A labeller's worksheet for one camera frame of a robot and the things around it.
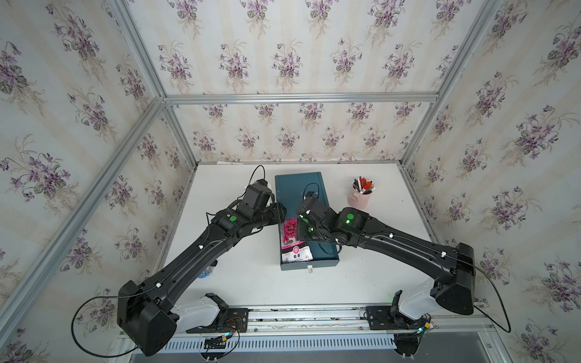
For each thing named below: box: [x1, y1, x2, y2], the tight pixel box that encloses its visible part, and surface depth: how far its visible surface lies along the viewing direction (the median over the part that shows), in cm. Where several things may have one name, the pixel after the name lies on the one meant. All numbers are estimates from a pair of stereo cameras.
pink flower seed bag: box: [281, 217, 314, 263], surface depth 73 cm
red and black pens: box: [351, 175, 376, 195], surface depth 100 cm
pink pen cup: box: [347, 182, 373, 209], surface depth 97 cm
